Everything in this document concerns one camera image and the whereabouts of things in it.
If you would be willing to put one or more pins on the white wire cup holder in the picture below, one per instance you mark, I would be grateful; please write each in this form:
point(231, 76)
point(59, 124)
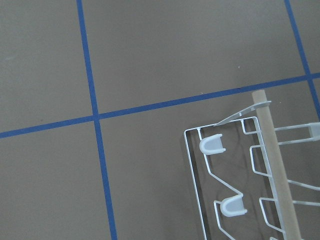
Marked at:
point(266, 160)

